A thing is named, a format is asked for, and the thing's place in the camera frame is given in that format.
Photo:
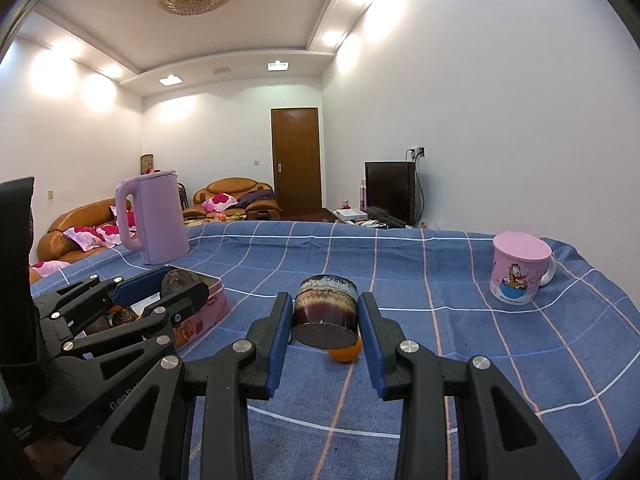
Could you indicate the black television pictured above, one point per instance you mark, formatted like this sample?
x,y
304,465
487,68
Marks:
x,y
390,192

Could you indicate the wall power socket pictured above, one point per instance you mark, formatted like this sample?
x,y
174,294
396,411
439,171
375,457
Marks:
x,y
416,151

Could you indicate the dark purple cloth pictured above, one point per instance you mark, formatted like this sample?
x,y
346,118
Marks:
x,y
256,198

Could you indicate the brown framed board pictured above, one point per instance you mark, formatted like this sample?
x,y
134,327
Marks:
x,y
147,164

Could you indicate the small orange tangerine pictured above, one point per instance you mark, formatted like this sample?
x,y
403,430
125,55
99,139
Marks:
x,y
345,355

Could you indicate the brown wooden door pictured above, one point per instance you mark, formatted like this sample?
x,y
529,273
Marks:
x,y
296,160

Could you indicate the low television stand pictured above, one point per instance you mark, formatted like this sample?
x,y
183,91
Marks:
x,y
390,224

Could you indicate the pink cartoon mug with lid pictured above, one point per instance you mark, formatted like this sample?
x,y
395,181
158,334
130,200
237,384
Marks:
x,y
517,272

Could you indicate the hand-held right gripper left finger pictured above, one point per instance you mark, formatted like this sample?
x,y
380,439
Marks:
x,y
279,347

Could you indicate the brown round mangosteen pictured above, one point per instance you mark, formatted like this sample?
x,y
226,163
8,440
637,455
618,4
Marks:
x,y
96,327

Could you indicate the ceiling air vent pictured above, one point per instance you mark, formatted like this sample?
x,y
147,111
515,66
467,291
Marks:
x,y
223,70

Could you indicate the brown leather armchair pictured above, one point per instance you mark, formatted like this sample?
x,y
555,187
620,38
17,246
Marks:
x,y
35,275

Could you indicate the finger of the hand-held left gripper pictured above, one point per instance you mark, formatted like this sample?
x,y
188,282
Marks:
x,y
137,287
185,300

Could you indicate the long brown leather sofa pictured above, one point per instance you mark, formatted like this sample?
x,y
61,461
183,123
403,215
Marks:
x,y
75,215

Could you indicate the flat white box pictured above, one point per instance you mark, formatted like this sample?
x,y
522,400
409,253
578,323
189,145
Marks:
x,y
352,214

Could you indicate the pink flowered pillow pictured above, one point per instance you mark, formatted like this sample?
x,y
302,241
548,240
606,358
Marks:
x,y
50,267
82,237
220,203
109,234

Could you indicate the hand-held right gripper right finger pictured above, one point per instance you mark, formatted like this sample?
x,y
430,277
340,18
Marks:
x,y
374,347

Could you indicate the dark rack with clutter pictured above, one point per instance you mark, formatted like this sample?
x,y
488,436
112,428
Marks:
x,y
183,195

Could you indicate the blue checked tablecloth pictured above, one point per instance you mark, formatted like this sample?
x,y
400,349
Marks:
x,y
450,335

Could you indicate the rectangular metal tin box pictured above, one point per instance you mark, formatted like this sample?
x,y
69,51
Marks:
x,y
212,305

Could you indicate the pink electric kettle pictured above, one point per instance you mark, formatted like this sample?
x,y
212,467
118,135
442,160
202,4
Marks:
x,y
157,220

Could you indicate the tall pink box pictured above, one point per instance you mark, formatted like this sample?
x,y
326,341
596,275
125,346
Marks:
x,y
362,194

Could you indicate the square ceiling light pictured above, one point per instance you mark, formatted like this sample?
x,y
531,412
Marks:
x,y
278,65
170,80

